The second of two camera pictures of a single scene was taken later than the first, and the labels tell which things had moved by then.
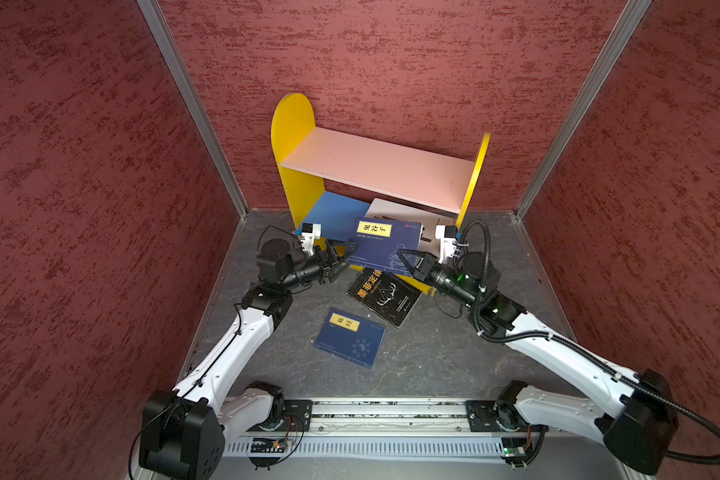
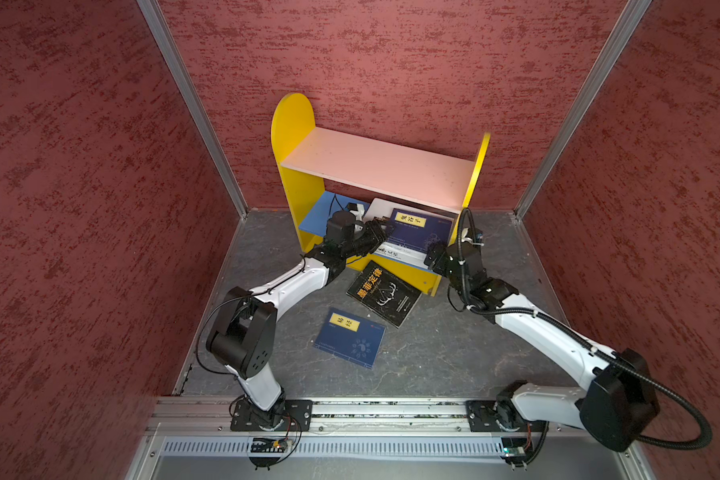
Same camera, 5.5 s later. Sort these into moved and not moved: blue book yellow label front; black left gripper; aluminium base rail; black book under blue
Moved: black left gripper
Not moved: blue book yellow label front; aluminium base rail; black book under blue
